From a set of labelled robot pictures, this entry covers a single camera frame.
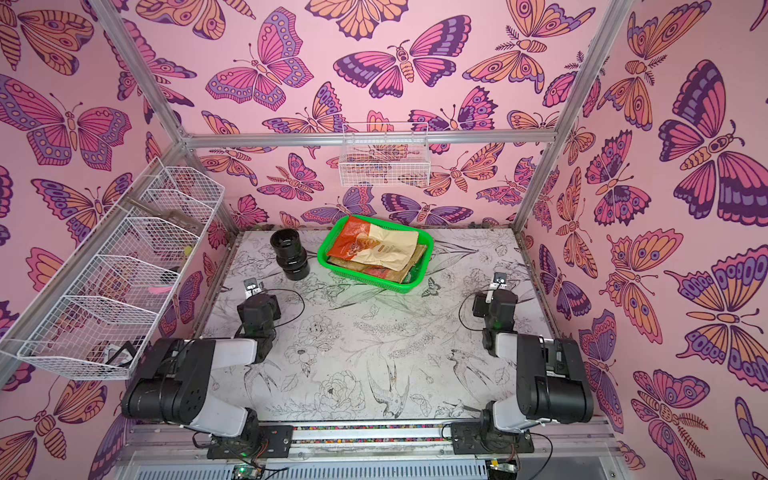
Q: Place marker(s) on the black object in shelf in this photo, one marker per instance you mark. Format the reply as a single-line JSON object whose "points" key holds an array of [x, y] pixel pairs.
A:
{"points": [[120, 355]]}

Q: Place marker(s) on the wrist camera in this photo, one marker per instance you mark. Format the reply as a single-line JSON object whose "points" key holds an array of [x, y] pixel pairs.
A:
{"points": [[252, 287], [499, 281]]}

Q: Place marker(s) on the long white wire shelf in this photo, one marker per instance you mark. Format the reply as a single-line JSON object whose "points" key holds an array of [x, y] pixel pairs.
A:
{"points": [[106, 300]]}

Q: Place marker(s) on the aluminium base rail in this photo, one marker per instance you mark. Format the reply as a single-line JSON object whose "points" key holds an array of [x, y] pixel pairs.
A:
{"points": [[401, 449]]}

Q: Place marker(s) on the yellow red tomato chips bag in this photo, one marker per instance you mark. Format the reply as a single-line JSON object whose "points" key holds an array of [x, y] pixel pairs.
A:
{"points": [[397, 276]]}

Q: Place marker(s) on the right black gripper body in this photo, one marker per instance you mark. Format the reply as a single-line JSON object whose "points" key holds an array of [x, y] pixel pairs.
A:
{"points": [[494, 297]]}

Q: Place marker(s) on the pink object in shelf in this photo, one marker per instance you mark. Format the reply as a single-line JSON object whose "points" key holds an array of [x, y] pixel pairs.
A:
{"points": [[160, 290]]}

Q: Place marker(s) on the green plastic basket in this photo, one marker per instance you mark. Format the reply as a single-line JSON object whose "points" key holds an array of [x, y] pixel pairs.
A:
{"points": [[416, 275]]}

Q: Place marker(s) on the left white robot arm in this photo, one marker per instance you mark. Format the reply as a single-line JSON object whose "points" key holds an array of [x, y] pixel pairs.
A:
{"points": [[171, 386]]}

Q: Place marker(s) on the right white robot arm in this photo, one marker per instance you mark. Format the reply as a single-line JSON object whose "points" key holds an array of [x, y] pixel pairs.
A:
{"points": [[551, 383]]}

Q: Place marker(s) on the small white wire basket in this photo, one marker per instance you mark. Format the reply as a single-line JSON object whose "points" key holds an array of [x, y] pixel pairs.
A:
{"points": [[378, 154]]}

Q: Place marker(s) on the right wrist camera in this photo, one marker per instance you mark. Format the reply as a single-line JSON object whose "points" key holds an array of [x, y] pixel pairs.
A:
{"points": [[499, 281]]}

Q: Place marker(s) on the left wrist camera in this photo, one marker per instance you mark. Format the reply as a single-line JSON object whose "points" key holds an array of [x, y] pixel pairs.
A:
{"points": [[252, 287]]}

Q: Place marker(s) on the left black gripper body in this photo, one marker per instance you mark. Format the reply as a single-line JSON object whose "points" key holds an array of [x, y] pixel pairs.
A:
{"points": [[276, 308]]}

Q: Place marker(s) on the orange cream cassava chips bag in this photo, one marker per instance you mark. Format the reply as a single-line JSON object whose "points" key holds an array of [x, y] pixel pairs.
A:
{"points": [[364, 242]]}

